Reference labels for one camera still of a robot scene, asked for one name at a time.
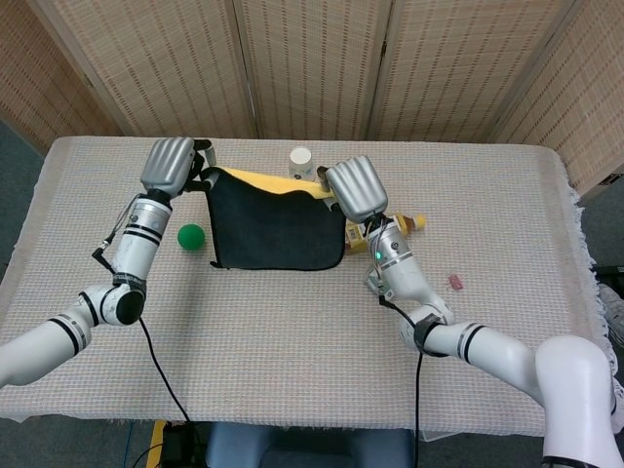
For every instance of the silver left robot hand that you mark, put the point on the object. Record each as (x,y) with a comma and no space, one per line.
(166,163)

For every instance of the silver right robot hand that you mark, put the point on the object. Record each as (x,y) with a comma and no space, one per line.
(356,187)

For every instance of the woven folding screen panel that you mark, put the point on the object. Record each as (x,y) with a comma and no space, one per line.
(161,63)
(453,63)
(312,63)
(585,97)
(29,73)

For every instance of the black box under table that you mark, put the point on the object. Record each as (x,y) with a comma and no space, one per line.
(180,448)

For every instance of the beige woven tablecloth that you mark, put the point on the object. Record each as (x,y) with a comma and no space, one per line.
(273,341)

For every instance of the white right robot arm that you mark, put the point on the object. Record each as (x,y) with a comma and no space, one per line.
(487,346)

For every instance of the tea bottle with yellow label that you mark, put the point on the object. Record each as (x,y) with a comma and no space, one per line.
(354,239)

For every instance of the yellow cloth with black edge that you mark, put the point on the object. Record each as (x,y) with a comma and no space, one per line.
(273,229)

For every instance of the white sneaker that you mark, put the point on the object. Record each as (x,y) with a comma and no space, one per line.
(613,307)

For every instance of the green ball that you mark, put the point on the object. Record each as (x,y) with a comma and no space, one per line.
(191,238)

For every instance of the blue padded seat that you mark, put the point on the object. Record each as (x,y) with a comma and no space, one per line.
(307,446)

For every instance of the green and white small pack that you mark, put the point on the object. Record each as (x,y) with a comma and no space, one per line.
(370,284)

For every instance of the white paper cup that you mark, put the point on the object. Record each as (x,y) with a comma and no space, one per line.
(299,161)

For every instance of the small pink clip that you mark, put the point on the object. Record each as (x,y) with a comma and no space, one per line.
(455,283)

